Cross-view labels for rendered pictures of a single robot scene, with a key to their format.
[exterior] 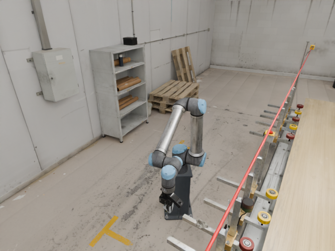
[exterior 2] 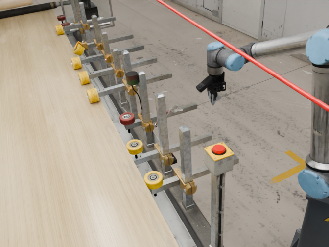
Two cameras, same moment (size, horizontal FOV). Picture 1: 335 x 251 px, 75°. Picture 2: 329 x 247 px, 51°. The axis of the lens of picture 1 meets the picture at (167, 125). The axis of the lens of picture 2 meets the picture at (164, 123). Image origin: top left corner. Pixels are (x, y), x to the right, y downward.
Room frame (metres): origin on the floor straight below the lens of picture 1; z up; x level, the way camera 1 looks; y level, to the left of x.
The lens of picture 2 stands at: (1.89, -1.59, 1.93)
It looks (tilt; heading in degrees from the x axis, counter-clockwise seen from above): 35 degrees down; 127
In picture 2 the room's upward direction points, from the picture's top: 5 degrees counter-clockwise
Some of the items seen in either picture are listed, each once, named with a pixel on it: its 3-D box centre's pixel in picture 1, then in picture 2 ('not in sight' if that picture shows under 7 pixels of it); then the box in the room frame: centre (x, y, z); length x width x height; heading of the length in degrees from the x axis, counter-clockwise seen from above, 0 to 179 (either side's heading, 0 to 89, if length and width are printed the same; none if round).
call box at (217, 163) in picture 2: (268, 136); (218, 159); (1.51, -0.82, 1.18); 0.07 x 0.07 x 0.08; 56
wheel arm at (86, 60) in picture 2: not in sight; (110, 54); (0.24, 0.06, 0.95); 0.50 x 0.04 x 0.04; 56
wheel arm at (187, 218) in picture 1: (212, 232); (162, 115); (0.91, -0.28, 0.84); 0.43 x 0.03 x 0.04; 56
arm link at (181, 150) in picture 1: (180, 154); not in sight; (1.84, -0.13, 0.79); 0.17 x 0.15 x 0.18; 68
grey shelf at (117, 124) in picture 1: (123, 92); not in sight; (3.79, 0.80, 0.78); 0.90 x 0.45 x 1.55; 152
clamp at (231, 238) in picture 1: (230, 239); (145, 122); (0.86, -0.39, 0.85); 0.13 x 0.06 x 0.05; 146
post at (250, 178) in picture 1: (245, 200); (163, 136); (1.09, -0.53, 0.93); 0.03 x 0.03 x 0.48; 56
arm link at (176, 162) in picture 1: (173, 165); (231, 59); (1.20, -0.04, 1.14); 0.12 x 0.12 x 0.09; 68
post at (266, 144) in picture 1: (262, 162); (217, 213); (1.52, -0.82, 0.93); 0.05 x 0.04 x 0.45; 146
